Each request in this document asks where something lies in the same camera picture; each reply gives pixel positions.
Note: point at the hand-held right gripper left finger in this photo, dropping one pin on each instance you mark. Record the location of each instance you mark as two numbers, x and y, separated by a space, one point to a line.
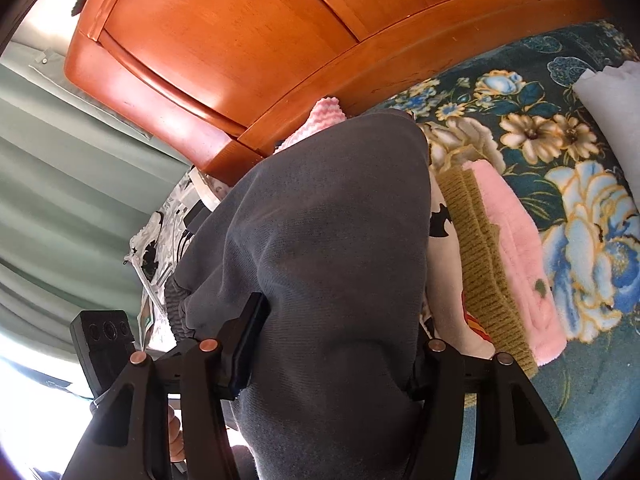
245 350

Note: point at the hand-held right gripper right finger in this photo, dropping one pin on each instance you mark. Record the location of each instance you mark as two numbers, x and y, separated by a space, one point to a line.
445 375

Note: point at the grey sweatshirt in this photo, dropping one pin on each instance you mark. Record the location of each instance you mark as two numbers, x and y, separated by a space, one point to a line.
325 260

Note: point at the person's left hand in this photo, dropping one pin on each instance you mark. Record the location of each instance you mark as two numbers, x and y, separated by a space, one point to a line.
175 432

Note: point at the green knit sweater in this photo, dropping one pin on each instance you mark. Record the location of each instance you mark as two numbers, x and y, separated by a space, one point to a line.
480 270

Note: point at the black white printed garment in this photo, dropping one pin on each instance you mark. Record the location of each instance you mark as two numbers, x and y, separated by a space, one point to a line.
160 240

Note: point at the pink fleece garment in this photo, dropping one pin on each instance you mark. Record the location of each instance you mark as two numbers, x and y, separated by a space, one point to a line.
515 260

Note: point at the green curtain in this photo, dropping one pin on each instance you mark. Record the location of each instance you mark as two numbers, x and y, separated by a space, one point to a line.
65 185

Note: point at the pink white knit garment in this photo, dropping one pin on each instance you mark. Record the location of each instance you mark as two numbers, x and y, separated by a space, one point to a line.
320 115

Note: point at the teal floral bed blanket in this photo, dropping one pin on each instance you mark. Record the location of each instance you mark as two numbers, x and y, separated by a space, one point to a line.
550 110

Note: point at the carved wooden headboard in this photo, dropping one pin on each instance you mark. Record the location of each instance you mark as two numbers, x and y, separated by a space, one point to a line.
250 35

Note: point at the light blue daisy quilt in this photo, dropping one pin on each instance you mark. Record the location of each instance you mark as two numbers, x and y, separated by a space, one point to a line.
615 105

